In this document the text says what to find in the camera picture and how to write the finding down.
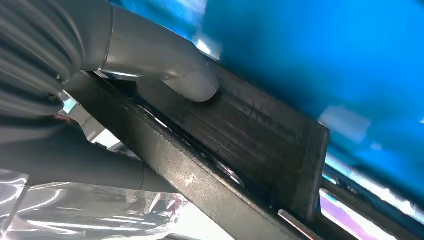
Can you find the blue metal shelf rack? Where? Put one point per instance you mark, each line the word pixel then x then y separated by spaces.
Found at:
pixel 298 49

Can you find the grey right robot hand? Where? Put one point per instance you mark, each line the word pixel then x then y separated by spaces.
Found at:
pixel 149 49

